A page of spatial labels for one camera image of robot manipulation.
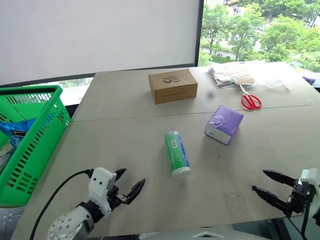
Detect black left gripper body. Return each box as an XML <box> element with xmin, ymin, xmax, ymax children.
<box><xmin>106</xmin><ymin>183</ymin><xmax>131</xmax><ymax>211</ymax></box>

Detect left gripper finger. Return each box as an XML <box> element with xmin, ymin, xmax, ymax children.
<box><xmin>113</xmin><ymin>168</ymin><xmax>127</xmax><ymax>187</ymax></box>
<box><xmin>126</xmin><ymin>178</ymin><xmax>147</xmax><ymax>206</ymax></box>

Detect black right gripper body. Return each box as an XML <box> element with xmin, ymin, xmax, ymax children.
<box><xmin>287</xmin><ymin>178</ymin><xmax>317</xmax><ymax>217</ymax></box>

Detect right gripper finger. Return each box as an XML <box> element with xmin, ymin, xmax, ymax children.
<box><xmin>251</xmin><ymin>185</ymin><xmax>293</xmax><ymax>217</ymax></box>
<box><xmin>262</xmin><ymin>169</ymin><xmax>299</xmax><ymax>187</ymax></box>

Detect green plastic shopping basket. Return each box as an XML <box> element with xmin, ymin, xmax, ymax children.
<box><xmin>0</xmin><ymin>85</ymin><xmax>72</xmax><ymax>208</ymax></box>

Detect green trash bag roll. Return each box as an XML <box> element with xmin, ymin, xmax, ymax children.
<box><xmin>163</xmin><ymin>130</ymin><xmax>193</xmax><ymax>180</ymax></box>

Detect purple tissue pack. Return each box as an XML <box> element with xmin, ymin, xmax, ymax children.
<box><xmin>204</xmin><ymin>104</ymin><xmax>245</xmax><ymax>146</ymax></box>

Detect clear plastic bag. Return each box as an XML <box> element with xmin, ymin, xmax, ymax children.
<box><xmin>252</xmin><ymin>63</ymin><xmax>292</xmax><ymax>91</ymax></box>

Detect small purple object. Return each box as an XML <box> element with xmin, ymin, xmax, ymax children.
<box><xmin>301</xmin><ymin>74</ymin><xmax>317</xmax><ymax>85</ymax></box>

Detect brown cardboard box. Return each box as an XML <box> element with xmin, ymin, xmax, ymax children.
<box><xmin>148</xmin><ymin>68</ymin><xmax>199</xmax><ymax>105</ymax></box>

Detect grey white stand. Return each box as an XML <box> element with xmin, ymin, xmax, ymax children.
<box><xmin>0</xmin><ymin>205</ymin><xmax>26</xmax><ymax>240</ymax></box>

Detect blue snack bag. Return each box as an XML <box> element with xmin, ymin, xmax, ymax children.
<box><xmin>0</xmin><ymin>117</ymin><xmax>38</xmax><ymax>150</ymax></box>

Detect stack of flat paper packets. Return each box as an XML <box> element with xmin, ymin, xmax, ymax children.
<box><xmin>208</xmin><ymin>61</ymin><xmax>257</xmax><ymax>89</ymax></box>

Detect pale packet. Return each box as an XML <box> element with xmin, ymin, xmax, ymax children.
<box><xmin>0</xmin><ymin>138</ymin><xmax>15</xmax><ymax>173</ymax></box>

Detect white projection screen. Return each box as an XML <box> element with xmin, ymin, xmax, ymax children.
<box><xmin>0</xmin><ymin>0</ymin><xmax>202</xmax><ymax>86</ymax></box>

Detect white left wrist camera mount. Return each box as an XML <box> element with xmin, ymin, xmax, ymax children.
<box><xmin>87</xmin><ymin>167</ymin><xmax>118</xmax><ymax>216</ymax></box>

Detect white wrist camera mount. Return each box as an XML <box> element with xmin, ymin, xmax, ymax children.
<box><xmin>87</xmin><ymin>167</ymin><xmax>118</xmax><ymax>216</ymax></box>
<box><xmin>299</xmin><ymin>168</ymin><xmax>320</xmax><ymax>191</ymax></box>

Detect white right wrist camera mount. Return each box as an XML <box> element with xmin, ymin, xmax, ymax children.
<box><xmin>299</xmin><ymin>168</ymin><xmax>320</xmax><ymax>191</ymax></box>

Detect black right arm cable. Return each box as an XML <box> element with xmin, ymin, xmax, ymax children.
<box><xmin>287</xmin><ymin>198</ymin><xmax>312</xmax><ymax>240</ymax></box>

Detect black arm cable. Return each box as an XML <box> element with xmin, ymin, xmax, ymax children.
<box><xmin>29</xmin><ymin>169</ymin><xmax>94</xmax><ymax>240</ymax></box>
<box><xmin>287</xmin><ymin>198</ymin><xmax>312</xmax><ymax>240</ymax></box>

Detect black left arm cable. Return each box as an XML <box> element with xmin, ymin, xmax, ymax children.
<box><xmin>29</xmin><ymin>169</ymin><xmax>94</xmax><ymax>240</ymax></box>

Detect red handled scissors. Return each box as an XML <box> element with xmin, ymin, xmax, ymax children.
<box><xmin>238</xmin><ymin>82</ymin><xmax>263</xmax><ymax>111</ymax></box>

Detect black window frame post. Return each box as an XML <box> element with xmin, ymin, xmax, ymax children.
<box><xmin>193</xmin><ymin>0</ymin><xmax>205</xmax><ymax>68</ymax></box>

